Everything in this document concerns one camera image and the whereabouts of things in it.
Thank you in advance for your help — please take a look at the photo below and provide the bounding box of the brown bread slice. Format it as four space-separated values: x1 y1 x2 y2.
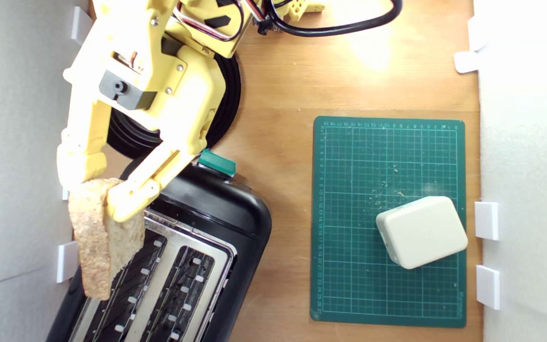
68 178 146 301

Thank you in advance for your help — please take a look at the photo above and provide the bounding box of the black two-slot toaster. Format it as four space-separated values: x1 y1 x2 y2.
46 159 273 342

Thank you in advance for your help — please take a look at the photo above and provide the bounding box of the green toaster lever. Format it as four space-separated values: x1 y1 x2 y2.
198 149 237 178

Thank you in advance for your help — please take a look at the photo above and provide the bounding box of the black plate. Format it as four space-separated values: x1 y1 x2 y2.
106 53 242 160

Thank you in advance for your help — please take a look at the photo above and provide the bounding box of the green cutting mat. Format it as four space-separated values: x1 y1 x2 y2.
310 116 467 328

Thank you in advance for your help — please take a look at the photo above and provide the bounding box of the white block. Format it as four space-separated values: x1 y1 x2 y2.
375 196 469 270

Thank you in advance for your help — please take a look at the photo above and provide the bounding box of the small white wall clip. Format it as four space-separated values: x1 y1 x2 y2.
453 50 481 74

